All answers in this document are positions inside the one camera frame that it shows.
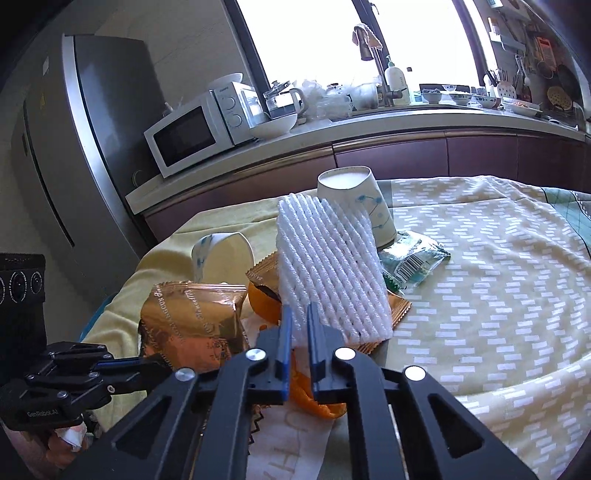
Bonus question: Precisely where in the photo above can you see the pink cloth on faucet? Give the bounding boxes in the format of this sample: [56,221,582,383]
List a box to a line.
[353,24,385,51]

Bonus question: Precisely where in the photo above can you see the shallow white bowl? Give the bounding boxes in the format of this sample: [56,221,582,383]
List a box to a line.
[207,72,244,93]

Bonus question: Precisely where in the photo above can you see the green snack wrapper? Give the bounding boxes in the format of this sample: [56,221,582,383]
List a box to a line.
[378,231,451,296]

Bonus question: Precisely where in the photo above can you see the grey refrigerator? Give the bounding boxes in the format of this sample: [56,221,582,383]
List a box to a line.
[9,32,168,345]

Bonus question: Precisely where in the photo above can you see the white wall shelf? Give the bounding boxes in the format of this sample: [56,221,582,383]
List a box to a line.
[489,9,527,52]

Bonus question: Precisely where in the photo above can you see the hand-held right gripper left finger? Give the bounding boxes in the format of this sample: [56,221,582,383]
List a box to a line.
[55,305,293,480]

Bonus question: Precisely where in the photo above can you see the steel kitchen faucet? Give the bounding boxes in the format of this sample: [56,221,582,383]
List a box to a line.
[360,41,405,108]

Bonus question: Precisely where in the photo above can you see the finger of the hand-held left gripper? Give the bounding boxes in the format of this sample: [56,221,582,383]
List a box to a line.
[42,342,163,369]
[60,364,175,398]

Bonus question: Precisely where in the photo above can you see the small bronze foil wrapper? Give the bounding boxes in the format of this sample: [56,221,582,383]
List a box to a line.
[245,251,413,357]

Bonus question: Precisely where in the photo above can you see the white soap bottle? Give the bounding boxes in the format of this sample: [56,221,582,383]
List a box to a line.
[385,55,411,106]

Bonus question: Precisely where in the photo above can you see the white microwave oven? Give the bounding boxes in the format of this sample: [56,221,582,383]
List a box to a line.
[143,82,259,180]

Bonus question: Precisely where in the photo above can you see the clear plastic bags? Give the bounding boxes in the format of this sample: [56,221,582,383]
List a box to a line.
[302,78,384,119]

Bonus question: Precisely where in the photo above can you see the white foam fruit net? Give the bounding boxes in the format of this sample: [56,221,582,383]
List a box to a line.
[276,194,394,350]

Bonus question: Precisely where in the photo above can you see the kitchen counter with cabinets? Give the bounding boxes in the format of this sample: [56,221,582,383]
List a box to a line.
[124,104,591,245]

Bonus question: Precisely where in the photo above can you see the black frying pan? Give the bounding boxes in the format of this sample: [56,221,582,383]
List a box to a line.
[556,65,581,93]

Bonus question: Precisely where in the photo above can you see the kitchen window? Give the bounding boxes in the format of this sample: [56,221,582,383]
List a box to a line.
[235,0,491,94]

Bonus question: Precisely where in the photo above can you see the yellow patterned tablecloth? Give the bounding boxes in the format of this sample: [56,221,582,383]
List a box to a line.
[81,174,591,480]

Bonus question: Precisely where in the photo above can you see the orange peel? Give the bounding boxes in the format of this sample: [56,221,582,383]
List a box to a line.
[248,281,348,420]

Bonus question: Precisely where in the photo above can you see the large bronze foil wrapper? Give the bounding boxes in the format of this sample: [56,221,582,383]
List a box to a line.
[139,280,253,371]

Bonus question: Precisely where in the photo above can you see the large floral paper cup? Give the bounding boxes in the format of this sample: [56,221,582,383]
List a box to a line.
[317,165,397,248]

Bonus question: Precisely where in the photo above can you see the small floral paper cup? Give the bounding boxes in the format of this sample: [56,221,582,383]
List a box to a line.
[191,232,254,284]

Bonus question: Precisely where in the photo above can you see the white plate with food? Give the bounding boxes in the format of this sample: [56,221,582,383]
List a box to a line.
[501,99,544,117]

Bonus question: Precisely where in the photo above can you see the round perforated trivet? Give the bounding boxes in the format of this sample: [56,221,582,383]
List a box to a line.
[547,88,574,112]

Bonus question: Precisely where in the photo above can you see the white electric kettle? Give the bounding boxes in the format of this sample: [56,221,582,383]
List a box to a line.
[286,87,308,119]

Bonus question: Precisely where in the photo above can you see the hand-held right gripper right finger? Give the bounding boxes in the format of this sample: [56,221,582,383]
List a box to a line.
[307,302,539,480]

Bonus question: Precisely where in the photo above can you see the wide white bowl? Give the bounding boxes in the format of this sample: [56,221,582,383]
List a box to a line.
[249,113,299,140]

